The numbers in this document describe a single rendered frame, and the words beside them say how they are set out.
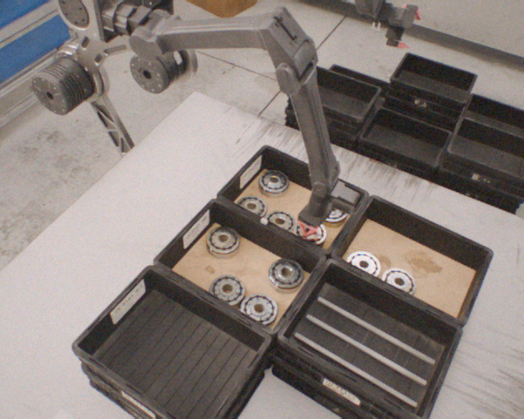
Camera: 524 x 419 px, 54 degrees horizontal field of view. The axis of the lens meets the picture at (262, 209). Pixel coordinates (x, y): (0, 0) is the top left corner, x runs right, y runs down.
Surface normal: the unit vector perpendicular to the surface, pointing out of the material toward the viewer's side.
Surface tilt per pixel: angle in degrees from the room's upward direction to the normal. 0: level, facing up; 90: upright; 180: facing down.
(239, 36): 99
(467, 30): 90
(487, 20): 90
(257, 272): 0
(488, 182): 90
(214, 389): 0
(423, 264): 0
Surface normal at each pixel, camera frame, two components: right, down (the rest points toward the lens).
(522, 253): 0.07, -0.65
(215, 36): -0.49, 0.73
